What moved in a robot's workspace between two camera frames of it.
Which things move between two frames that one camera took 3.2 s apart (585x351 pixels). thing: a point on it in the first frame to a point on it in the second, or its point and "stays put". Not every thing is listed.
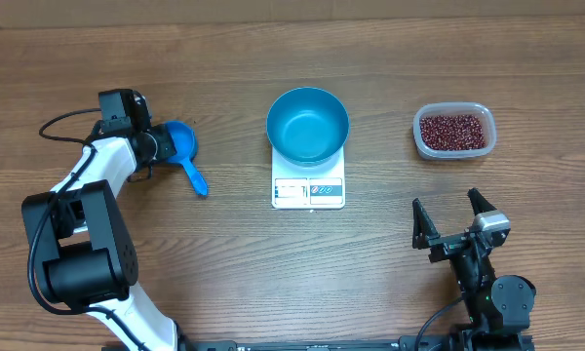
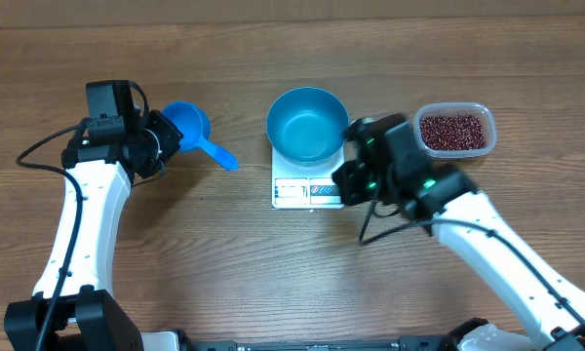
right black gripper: (425, 237) to (351, 179)
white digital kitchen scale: (308, 187) stays put
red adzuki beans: (452, 132) stays put
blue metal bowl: (307, 127) stays put
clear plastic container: (453, 130) stays put
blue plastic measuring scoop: (184, 138) to (194, 125)
